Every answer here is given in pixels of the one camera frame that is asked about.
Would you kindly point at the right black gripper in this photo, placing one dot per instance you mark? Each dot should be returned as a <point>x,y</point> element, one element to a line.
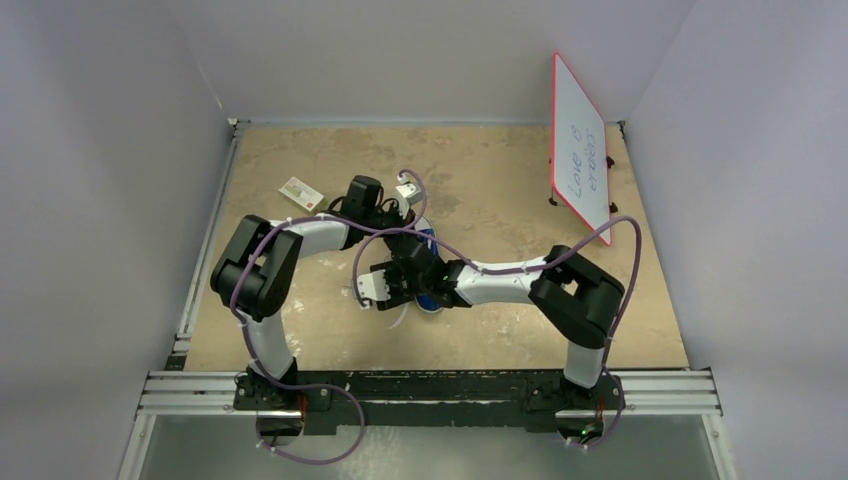
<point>400,283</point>

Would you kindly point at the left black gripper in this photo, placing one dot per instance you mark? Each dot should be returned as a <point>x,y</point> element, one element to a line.
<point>400,221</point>

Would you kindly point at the white shoelace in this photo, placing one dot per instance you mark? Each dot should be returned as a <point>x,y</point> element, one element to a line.
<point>368,304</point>

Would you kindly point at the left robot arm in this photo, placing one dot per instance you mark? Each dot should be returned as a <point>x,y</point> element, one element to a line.
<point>254,274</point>

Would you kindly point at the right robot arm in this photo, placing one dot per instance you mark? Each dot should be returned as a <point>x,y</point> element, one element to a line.
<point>576,296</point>

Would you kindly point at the small white red box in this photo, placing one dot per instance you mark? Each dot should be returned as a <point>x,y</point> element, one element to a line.
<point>301,194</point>

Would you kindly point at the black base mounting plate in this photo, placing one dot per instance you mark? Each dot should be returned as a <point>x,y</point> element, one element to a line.
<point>536,400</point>

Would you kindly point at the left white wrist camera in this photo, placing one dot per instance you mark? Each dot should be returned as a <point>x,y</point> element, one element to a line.
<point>408,189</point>

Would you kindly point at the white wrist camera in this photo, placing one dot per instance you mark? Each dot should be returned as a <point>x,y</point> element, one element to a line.
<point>408,189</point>
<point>373,290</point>

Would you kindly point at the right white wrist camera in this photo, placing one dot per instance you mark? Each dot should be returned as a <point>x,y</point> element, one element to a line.
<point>373,290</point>

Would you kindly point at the white board red frame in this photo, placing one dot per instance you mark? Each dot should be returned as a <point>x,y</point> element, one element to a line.
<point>569,100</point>

